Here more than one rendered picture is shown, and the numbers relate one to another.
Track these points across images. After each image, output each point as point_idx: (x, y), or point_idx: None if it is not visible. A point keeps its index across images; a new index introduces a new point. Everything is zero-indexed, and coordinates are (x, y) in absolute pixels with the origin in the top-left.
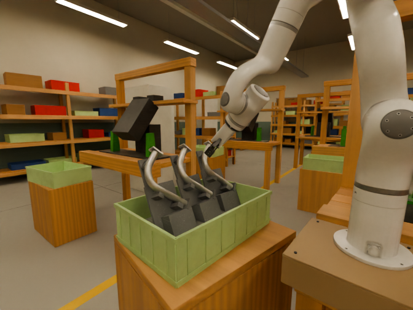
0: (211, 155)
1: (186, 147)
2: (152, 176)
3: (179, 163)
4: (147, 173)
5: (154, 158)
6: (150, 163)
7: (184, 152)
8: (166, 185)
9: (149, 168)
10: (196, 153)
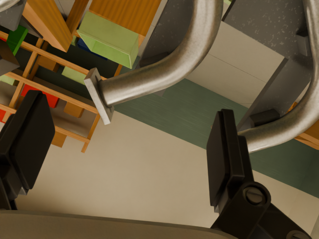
0: (236, 134)
1: (103, 104)
2: (313, 106)
3: (191, 72)
4: (315, 121)
5: (256, 144)
6: (281, 141)
7: (132, 93)
8: (260, 24)
9: (298, 132)
10: (19, 21)
